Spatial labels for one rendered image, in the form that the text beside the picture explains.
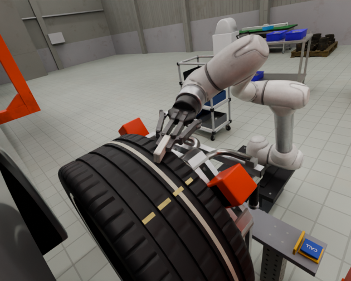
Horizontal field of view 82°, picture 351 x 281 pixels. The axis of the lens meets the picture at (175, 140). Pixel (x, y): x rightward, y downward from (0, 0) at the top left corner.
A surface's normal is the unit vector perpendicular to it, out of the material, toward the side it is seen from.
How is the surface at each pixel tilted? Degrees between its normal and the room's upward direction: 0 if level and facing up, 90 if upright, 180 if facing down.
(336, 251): 0
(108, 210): 22
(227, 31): 90
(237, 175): 45
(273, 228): 0
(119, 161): 6
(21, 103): 90
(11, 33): 90
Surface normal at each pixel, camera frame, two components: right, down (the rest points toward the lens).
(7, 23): 0.70, 0.26
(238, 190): 0.37, -0.41
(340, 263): -0.16, -0.85
